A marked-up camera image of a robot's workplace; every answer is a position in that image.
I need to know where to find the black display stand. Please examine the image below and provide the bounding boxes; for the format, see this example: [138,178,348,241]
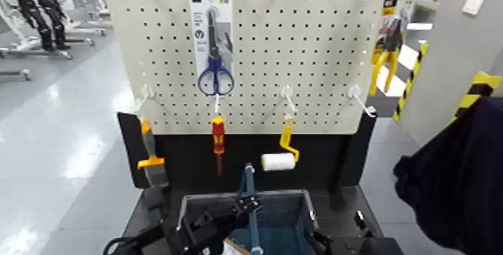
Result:
[117,111,406,255]

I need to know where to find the scraper with yellow handle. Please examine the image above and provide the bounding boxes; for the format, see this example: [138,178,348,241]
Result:
[136,118,170,188]

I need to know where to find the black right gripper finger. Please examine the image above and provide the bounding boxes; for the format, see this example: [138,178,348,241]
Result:
[305,228,333,255]
[354,209,374,237]

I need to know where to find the white paint roller yellow handle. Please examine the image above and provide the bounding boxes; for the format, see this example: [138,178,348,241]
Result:
[260,114,300,172]

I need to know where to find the yellow handled pliers package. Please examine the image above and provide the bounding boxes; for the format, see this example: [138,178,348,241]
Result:
[369,0,405,97]

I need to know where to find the yellow black striped corner guard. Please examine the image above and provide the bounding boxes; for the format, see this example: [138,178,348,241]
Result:
[451,71,503,121]

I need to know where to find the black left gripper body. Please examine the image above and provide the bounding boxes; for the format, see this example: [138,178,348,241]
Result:
[172,208,239,255]

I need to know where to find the white wall plate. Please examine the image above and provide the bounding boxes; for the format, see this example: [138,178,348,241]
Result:
[462,0,487,16]

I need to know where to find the grey storage bin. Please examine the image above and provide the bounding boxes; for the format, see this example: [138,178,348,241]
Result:
[177,162,319,255]

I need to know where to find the black cable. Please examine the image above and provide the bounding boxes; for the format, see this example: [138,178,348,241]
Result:
[103,234,136,255]

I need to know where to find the packaged blue handled scissors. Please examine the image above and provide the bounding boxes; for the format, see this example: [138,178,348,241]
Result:
[189,0,236,96]

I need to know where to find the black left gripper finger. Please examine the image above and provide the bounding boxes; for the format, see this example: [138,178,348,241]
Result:
[232,195,252,218]
[248,197,264,215]

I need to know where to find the beige perforated pegboard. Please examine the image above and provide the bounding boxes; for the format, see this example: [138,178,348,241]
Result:
[103,0,401,135]

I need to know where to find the black robot on white stand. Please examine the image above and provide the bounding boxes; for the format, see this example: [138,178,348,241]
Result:
[5,0,73,52]

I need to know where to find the white metal stand frame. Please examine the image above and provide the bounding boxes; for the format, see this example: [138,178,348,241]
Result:
[64,0,114,38]

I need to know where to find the red yellow screwdriver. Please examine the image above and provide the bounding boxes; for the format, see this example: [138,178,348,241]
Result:
[211,115,226,178]

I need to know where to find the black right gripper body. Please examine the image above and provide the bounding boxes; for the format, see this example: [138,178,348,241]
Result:
[358,236,403,255]

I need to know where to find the yellow black striped post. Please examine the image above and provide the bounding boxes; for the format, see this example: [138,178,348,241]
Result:
[392,40,429,123]

